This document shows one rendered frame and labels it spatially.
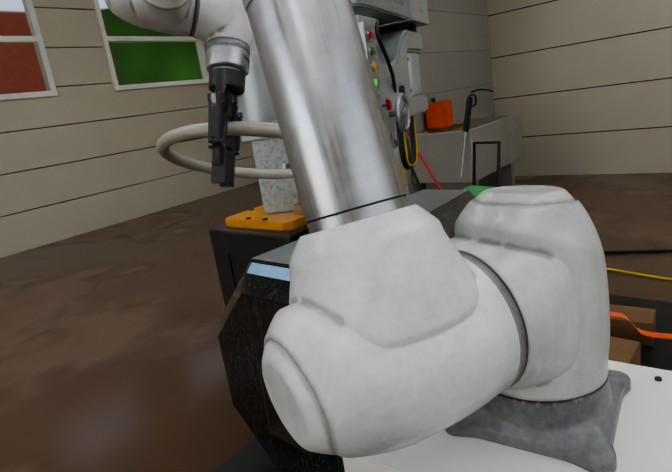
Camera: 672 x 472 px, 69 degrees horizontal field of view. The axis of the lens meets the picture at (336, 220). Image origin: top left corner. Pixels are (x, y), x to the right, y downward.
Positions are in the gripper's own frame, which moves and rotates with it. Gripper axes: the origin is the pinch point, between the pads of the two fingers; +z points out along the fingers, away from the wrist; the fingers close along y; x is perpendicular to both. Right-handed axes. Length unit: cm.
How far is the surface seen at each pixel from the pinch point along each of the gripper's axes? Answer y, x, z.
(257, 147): 130, 39, -39
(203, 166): 32.5, 20.0, -8.0
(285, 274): 50, 0, 22
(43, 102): 453, 450, -194
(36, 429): 118, 139, 97
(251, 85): 112, 37, -63
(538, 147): 536, -179, -137
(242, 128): -0.9, -4.1, -8.1
